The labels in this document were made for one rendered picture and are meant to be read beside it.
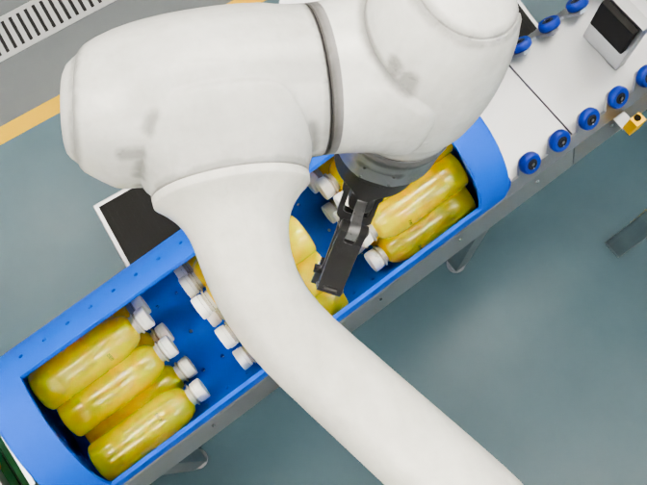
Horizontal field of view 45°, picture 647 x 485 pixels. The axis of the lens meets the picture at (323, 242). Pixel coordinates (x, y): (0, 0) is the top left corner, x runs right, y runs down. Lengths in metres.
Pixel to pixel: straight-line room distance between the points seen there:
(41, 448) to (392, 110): 0.87
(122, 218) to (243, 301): 1.97
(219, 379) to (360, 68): 0.99
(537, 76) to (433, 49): 1.20
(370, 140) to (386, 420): 0.18
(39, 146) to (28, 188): 0.15
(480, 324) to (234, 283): 2.00
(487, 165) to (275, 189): 0.84
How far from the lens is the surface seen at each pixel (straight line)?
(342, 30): 0.50
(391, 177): 0.62
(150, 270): 1.23
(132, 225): 2.41
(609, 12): 1.59
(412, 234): 1.34
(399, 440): 0.47
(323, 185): 1.31
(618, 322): 2.54
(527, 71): 1.67
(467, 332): 2.42
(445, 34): 0.46
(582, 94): 1.67
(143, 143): 0.47
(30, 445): 1.23
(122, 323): 1.30
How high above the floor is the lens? 2.37
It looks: 75 degrees down
